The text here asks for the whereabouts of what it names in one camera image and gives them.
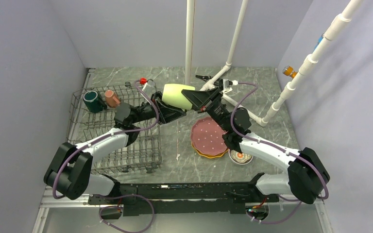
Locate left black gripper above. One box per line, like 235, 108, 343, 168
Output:
131, 91, 187, 125

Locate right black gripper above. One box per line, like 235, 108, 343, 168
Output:
180, 87, 231, 133

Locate cream yellow-green cup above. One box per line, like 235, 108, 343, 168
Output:
162, 83, 195, 111

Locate pink mug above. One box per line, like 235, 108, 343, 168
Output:
104, 89, 121, 108

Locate patterned floral bowl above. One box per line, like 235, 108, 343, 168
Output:
228, 150, 253, 165

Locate dark green mug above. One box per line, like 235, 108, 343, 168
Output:
83, 90, 107, 113

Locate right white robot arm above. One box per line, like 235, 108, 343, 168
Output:
181, 88, 330, 204

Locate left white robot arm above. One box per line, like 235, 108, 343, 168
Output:
44, 91, 192, 204

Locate black pliers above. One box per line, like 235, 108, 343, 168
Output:
195, 75, 212, 82

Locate pink dotted plate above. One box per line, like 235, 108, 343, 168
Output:
190, 116, 228, 155

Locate yellow plate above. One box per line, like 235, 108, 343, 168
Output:
191, 143, 229, 159

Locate white PVC diagonal pipe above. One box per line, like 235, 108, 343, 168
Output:
258, 0, 362, 127

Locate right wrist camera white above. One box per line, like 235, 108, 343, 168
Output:
218, 79, 239, 94

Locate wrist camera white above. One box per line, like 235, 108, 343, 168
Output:
218, 79, 239, 94
142, 79, 158, 96

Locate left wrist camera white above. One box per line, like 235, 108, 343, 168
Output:
142, 79, 158, 96

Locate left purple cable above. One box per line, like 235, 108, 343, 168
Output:
51, 79, 160, 233

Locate purple cable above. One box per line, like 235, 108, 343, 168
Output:
51, 79, 160, 233
230, 82, 330, 225

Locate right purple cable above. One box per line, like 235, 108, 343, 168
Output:
230, 82, 330, 225

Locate white PVC pipe frame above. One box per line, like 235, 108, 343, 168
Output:
183, 0, 269, 127

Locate orange yellow wall fitting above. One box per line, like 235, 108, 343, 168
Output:
282, 66, 298, 79

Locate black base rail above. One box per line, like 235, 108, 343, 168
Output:
88, 182, 279, 216

